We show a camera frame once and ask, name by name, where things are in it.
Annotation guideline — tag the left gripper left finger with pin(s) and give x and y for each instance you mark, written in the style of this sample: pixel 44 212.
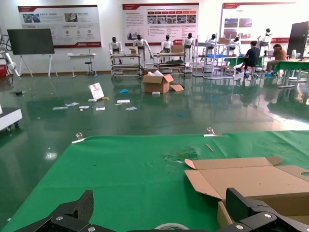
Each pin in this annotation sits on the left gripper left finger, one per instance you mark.
pixel 79 210

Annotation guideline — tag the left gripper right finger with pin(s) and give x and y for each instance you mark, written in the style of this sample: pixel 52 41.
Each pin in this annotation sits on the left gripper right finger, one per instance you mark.
pixel 241 205

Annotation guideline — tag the open brown cardboard box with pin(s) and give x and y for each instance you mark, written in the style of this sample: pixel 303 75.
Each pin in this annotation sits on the open brown cardboard box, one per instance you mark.
pixel 241 178

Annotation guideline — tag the small white flat box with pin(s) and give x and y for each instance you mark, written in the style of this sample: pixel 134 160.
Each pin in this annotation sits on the small white flat box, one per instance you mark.
pixel 156 92

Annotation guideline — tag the large open cardboard box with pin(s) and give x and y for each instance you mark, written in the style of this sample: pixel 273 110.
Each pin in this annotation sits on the large open cardboard box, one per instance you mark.
pixel 155 84

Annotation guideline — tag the flat cardboard box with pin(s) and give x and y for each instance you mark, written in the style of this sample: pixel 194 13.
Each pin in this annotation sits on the flat cardboard box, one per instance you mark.
pixel 224 40

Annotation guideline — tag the small cardboard box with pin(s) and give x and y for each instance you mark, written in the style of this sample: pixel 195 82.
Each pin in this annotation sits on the small cardboard box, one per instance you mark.
pixel 132 50

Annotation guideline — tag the medium cardboard box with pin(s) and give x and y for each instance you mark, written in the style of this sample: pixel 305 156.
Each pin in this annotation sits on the medium cardboard box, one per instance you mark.
pixel 177 48

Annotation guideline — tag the long wooden stick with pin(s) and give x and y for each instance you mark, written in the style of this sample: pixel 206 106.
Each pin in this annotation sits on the long wooden stick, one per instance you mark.
pixel 210 148

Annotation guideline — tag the metal binder clip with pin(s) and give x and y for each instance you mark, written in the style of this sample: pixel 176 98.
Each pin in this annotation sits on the metal binder clip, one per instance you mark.
pixel 210 131
pixel 79 136

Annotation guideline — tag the clear tape roll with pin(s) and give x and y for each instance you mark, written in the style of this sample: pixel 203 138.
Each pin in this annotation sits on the clear tape roll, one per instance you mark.
pixel 169 226

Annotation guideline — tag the crumpled clear tape scrap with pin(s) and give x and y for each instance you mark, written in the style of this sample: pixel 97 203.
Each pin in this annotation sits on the crumpled clear tape scrap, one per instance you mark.
pixel 186 153

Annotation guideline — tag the small white tape scrap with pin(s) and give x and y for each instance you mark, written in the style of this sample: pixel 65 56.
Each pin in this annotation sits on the small white tape scrap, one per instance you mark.
pixel 178 161

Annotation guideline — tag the white paper sheet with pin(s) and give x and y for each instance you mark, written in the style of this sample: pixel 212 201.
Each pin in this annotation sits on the white paper sheet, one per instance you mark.
pixel 84 107
pixel 72 104
pixel 123 101
pixel 60 108
pixel 130 108
pixel 100 108

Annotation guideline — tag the white robot station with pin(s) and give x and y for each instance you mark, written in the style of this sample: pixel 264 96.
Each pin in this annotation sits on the white robot station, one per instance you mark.
pixel 9 116

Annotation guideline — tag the white red sign board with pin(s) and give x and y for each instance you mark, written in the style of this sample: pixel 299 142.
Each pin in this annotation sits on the white red sign board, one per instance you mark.
pixel 96 91

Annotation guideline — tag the blue cloth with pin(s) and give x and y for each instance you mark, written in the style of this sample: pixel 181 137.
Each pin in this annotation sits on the blue cloth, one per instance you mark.
pixel 124 91

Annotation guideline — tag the small black floor object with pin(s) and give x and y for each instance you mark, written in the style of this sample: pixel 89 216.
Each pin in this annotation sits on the small black floor object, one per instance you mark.
pixel 18 92

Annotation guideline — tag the black stool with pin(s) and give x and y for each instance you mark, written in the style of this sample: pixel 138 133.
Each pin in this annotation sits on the black stool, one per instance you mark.
pixel 88 68

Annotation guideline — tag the person in black shirt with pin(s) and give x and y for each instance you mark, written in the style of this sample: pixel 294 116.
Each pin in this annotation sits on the person in black shirt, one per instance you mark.
pixel 252 56

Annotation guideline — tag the green work table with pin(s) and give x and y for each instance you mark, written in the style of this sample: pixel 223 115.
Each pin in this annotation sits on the green work table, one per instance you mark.
pixel 293 64

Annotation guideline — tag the metal workbench rack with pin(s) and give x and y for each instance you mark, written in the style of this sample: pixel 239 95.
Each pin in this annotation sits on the metal workbench rack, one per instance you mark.
pixel 169 63
pixel 126 66

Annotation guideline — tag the white rack with blue trays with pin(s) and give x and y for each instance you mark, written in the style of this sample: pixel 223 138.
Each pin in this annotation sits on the white rack with blue trays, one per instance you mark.
pixel 212 56

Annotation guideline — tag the white table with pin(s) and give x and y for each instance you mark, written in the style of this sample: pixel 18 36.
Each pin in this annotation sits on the white table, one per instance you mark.
pixel 82 55

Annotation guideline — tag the person in brown shirt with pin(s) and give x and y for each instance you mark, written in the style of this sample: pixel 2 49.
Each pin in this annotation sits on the person in brown shirt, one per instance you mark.
pixel 280 54

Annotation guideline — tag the red bin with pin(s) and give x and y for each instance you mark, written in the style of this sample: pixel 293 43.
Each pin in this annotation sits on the red bin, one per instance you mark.
pixel 3 71

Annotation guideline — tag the white black humanoid robot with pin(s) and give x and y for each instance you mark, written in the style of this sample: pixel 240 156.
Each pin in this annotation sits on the white black humanoid robot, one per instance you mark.
pixel 167 44
pixel 140 44
pixel 235 43
pixel 114 47
pixel 189 43
pixel 265 37
pixel 212 39

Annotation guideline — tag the dark screen on stand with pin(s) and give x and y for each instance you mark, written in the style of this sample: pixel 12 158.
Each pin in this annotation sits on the dark screen on stand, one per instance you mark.
pixel 30 41

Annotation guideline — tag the black panel board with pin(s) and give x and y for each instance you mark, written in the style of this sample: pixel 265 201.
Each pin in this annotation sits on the black panel board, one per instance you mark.
pixel 298 38

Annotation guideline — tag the wall poster with photos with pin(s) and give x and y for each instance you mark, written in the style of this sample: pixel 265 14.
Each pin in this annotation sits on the wall poster with photos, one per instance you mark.
pixel 258 24

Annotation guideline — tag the wide red white wall poster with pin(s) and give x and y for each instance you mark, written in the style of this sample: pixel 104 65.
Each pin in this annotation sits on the wide red white wall poster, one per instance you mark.
pixel 160 24

